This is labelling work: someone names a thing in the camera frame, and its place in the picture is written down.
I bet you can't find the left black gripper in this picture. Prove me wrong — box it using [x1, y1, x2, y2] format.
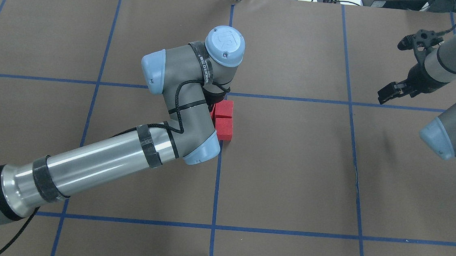
[205, 88, 230, 112]

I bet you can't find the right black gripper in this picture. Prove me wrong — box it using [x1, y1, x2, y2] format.
[377, 64, 447, 105]

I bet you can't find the red block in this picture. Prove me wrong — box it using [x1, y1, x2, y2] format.
[214, 117, 234, 142]
[213, 100, 234, 119]

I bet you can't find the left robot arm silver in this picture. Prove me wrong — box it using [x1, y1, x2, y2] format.
[0, 25, 246, 225]

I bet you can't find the black box with label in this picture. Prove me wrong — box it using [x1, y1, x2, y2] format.
[361, 0, 429, 11]

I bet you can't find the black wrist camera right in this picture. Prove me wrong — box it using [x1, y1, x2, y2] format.
[397, 29, 445, 65]

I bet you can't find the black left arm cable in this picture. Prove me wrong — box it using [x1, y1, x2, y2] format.
[0, 64, 232, 256]

